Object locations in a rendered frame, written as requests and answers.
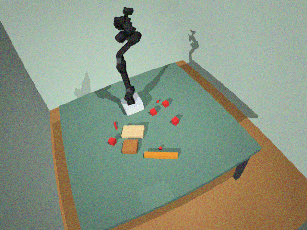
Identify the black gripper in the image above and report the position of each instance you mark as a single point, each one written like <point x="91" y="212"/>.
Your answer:
<point x="126" y="12"/>

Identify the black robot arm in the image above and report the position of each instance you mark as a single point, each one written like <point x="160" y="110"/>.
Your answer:
<point x="132" y="37"/>

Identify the orange square block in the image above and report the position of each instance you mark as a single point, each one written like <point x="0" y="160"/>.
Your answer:
<point x="130" y="146"/>

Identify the orange long rectangular bar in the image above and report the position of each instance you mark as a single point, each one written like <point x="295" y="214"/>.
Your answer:
<point x="161" y="155"/>

